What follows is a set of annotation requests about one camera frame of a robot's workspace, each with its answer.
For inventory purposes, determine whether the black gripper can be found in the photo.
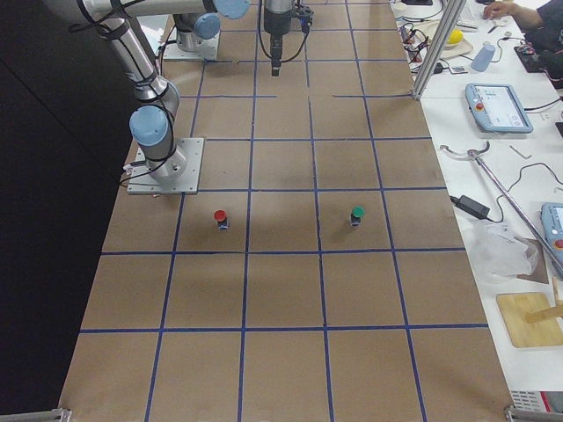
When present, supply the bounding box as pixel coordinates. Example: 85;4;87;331
264;0;293;76

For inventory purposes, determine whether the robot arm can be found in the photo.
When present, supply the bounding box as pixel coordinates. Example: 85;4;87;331
172;1;301;76
45;1;249;185

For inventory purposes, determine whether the red push button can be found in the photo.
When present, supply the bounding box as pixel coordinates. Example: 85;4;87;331
214;209;230;230

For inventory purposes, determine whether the green push button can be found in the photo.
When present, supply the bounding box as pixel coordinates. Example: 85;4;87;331
350;206;365;227

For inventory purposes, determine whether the person hand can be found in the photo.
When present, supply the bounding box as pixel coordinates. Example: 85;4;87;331
482;1;522;20

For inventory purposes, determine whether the beige tray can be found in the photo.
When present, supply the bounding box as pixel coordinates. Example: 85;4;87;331
413;20;474;59

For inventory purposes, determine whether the yellow lemon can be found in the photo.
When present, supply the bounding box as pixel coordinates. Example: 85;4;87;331
446;29;464;46

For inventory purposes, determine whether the blue plastic cup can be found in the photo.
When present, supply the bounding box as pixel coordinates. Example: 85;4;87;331
470;43;496;73

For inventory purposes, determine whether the metal reacher rod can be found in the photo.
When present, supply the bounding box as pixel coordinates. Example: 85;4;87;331
439;141;562;272

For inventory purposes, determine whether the blue teach pendant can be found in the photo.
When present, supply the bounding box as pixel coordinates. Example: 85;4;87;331
541;202;562;258
464;84;533;134

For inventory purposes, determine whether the black power adapter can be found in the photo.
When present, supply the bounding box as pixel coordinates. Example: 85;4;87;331
453;195;490;220

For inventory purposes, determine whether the clear plastic bag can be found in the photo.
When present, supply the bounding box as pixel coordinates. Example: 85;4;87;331
469;221;539;277

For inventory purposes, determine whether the wooden board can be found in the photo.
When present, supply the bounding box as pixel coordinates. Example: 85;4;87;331
496;293;562;348

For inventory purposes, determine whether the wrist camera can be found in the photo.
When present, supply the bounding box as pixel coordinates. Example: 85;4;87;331
293;1;314;34

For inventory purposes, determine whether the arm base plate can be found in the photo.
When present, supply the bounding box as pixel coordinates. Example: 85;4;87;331
164;29;220;62
127;138;204;194

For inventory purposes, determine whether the aluminium frame post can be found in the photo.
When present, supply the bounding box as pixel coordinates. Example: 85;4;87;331
412;0;465;100

